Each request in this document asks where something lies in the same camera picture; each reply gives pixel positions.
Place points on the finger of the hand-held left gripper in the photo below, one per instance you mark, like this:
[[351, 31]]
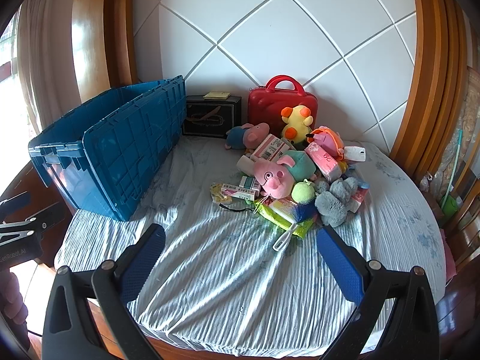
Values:
[[50, 215], [17, 201]]

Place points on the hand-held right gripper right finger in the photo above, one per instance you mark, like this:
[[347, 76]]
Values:
[[341, 266]]

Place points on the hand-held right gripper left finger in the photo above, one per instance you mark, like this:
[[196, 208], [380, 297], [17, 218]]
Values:
[[144, 266]]

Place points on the green one-eyed monster toy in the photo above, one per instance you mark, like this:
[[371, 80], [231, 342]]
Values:
[[303, 193]]

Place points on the blue plastic storage crate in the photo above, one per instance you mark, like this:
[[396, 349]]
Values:
[[123, 150]]

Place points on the pink tissue pack with barcode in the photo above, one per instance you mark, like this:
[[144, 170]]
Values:
[[270, 148]]

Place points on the white cylinder roll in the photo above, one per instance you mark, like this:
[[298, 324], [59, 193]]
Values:
[[245, 163]]

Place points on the person's left hand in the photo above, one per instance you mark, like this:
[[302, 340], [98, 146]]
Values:
[[12, 300]]

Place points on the dark wooden cabinet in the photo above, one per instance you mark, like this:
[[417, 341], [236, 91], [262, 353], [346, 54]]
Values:
[[41, 191]]

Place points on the grey plush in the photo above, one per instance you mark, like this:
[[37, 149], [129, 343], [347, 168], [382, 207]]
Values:
[[333, 202]]

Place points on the blue fuzzy duster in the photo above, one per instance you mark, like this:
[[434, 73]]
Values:
[[303, 213]]

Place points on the pink packet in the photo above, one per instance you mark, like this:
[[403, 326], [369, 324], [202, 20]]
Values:
[[360, 197]]

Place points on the striped light blue bed sheet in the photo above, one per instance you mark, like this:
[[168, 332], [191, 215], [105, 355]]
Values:
[[225, 288]]

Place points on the bright green packet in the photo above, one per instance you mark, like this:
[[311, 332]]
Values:
[[268, 217]]

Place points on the pink floral tissue pack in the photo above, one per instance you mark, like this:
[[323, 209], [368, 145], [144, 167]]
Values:
[[324, 163]]

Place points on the pale yellow packet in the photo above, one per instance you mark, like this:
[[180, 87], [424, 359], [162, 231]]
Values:
[[220, 194]]

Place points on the pink and teal pig plush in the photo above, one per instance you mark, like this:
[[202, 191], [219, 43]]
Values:
[[273, 178]]

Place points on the red and white medicine box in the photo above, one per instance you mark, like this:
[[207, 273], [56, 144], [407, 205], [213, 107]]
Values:
[[240, 192]]

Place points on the teal and white medicine box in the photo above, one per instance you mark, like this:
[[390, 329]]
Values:
[[250, 183]]

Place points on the green bucket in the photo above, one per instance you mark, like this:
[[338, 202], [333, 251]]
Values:
[[449, 205]]

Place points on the orange and pink plush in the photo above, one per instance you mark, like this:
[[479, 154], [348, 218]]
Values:
[[324, 140]]

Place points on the wooden chair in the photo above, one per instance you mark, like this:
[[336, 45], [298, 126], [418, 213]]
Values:
[[465, 210]]

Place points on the beige curtain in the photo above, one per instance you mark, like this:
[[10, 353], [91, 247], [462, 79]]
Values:
[[45, 63]]

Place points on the yellow duck plush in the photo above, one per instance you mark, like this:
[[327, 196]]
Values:
[[294, 123]]

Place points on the teal stick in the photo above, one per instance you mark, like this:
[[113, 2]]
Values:
[[454, 165]]

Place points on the pink pig plush blue body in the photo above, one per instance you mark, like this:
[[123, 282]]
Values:
[[251, 133]]

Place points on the black box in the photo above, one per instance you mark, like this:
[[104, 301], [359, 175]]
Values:
[[210, 118]]

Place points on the red carry case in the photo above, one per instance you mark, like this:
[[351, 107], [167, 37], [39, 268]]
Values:
[[266, 105]]

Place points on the yellow sticky note pad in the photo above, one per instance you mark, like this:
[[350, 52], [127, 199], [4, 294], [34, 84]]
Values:
[[216, 95]]

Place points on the white padded wooden headboard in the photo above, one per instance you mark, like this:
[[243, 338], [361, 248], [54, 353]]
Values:
[[300, 45]]

